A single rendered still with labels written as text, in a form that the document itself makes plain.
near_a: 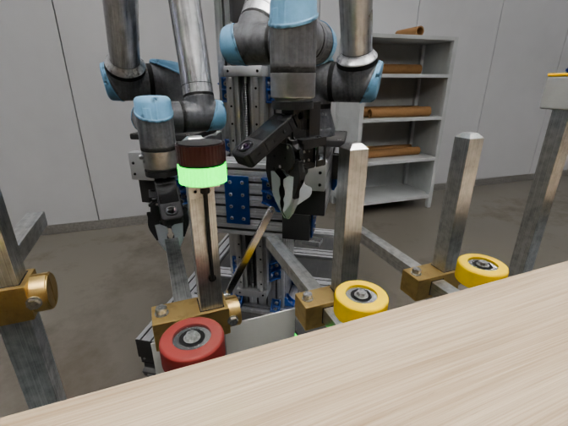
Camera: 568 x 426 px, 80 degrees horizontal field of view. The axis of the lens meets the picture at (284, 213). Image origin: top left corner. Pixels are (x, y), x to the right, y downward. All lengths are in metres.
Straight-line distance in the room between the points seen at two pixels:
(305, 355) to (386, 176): 3.51
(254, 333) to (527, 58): 4.58
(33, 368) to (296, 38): 0.60
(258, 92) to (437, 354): 0.99
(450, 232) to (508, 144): 4.25
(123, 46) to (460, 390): 1.08
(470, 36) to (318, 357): 4.05
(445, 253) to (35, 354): 0.72
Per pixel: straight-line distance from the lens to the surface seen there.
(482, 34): 4.41
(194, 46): 0.92
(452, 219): 0.75
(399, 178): 3.99
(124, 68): 1.20
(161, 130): 0.76
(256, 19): 0.74
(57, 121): 3.20
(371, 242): 0.92
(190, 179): 0.42
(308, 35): 0.58
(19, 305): 0.55
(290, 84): 0.57
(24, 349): 0.60
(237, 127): 1.29
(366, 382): 0.42
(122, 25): 1.10
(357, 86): 1.06
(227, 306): 0.57
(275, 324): 0.68
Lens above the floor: 1.21
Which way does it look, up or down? 21 degrees down
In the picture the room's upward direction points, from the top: straight up
